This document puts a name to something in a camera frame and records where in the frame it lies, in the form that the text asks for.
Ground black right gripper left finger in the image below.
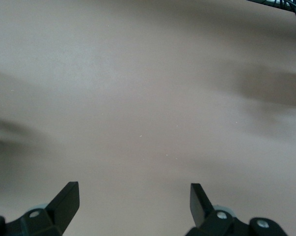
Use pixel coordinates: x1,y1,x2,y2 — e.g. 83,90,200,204
5,181,80,236

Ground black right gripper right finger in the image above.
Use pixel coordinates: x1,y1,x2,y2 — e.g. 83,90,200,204
186,183,250,236

